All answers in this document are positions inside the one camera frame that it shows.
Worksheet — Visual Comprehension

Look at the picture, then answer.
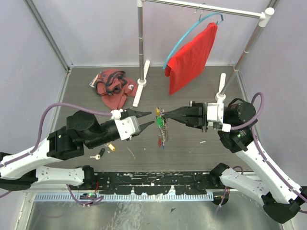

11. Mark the yellow handled metal keyring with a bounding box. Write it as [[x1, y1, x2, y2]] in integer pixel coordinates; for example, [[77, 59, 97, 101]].
[[155, 107, 168, 150]]

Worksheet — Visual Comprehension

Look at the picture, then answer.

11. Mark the green tagged single key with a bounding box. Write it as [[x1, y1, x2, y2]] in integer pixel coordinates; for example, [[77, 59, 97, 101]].
[[156, 116, 164, 128]]

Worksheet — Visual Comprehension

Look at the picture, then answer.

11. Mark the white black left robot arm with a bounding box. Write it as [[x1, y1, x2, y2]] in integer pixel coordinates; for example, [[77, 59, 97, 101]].
[[0, 109, 154, 192]]

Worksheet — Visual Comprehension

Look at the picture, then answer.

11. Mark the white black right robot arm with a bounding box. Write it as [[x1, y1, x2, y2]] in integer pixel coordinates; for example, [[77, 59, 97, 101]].
[[163, 98, 307, 224]]

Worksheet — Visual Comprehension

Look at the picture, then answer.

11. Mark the maroon crumpled garment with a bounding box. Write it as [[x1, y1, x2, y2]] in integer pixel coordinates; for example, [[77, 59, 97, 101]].
[[89, 69, 138, 110]]

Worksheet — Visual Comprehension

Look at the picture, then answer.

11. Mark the yellow tagged key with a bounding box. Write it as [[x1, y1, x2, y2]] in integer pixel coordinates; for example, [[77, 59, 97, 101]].
[[106, 143, 116, 151]]

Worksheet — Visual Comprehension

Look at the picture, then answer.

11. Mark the black tagged key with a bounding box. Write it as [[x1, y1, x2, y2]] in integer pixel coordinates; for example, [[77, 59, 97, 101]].
[[90, 148, 105, 160]]

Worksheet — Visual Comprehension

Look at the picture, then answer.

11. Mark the red hanging cloth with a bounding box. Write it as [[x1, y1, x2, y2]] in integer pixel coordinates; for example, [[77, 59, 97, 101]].
[[165, 23, 218, 95]]

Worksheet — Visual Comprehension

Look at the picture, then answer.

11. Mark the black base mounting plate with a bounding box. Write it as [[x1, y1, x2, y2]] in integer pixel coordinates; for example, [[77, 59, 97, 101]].
[[68, 170, 231, 196]]

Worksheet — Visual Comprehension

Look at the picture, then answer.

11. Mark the teal clothes hanger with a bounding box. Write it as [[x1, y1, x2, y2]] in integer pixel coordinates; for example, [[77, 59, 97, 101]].
[[163, 10, 224, 69]]

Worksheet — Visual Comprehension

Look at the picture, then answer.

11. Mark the white metal clothes rack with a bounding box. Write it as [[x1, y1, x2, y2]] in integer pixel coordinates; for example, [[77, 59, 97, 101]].
[[132, 0, 279, 107]]

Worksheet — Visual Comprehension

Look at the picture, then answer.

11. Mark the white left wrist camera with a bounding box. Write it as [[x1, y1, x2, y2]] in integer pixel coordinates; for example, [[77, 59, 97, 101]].
[[111, 109, 141, 140]]

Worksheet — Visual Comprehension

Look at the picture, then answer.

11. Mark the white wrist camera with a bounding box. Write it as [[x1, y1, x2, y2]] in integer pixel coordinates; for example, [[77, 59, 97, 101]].
[[111, 109, 141, 140], [207, 103, 231, 133]]

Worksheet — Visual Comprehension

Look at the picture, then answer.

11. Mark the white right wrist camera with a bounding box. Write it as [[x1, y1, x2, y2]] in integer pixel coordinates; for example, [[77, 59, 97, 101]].
[[207, 103, 231, 133]]

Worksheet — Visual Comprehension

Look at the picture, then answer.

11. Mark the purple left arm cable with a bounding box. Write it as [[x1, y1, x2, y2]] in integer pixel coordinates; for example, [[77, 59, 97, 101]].
[[0, 103, 116, 198]]

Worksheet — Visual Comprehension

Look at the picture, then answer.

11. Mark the grey slotted cable duct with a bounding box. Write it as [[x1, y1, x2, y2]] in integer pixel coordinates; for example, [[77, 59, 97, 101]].
[[34, 192, 213, 202]]

